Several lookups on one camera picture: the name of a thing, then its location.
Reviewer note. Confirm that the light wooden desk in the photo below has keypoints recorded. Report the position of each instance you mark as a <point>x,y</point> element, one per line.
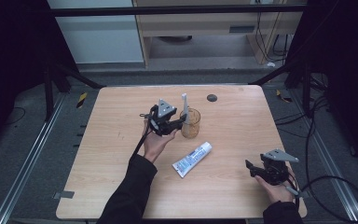
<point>199,23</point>

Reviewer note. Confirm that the white blue toothpaste tube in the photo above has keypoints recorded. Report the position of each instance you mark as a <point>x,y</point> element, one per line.
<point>192,158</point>

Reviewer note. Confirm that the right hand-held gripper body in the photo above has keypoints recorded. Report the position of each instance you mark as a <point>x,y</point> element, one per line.
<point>276,171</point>

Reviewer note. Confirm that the person's left hand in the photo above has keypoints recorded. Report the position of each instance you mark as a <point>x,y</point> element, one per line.
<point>155,144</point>

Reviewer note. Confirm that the white electric toothbrush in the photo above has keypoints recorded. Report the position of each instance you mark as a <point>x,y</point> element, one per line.
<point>185,104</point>

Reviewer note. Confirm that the small white floor object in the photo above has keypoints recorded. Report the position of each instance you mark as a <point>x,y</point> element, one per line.
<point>271,64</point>

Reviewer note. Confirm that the black metal stand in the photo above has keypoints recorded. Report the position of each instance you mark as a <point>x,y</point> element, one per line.
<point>48,93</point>
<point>306,90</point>

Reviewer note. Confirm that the black horizontal frame bar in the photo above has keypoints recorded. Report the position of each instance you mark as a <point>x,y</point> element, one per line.
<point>167,10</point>

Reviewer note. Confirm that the aluminium floor rail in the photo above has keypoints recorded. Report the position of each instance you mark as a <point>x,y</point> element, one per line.
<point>28,158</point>
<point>329,155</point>

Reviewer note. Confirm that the white cabinet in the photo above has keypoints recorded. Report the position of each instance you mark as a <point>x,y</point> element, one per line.
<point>99,37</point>

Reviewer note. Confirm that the dark round table grommet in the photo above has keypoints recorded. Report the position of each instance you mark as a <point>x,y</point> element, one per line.
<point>212,98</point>

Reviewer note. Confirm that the person's right hand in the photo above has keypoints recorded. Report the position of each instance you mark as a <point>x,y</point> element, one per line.
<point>279,193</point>

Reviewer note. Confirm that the grey tape piece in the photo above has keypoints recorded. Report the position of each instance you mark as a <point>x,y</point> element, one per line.
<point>64,194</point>

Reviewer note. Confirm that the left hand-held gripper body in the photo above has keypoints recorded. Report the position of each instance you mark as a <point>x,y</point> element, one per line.
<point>161,123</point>

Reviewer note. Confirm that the dark curtain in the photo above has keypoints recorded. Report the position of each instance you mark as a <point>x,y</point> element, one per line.
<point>348,62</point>
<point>12,46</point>

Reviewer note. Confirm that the amber transparent cup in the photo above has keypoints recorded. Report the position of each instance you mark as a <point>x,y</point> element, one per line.
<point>192,127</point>

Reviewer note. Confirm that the black yellow floor tape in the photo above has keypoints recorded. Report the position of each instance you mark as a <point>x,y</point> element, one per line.
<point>282,97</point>
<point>81,99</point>

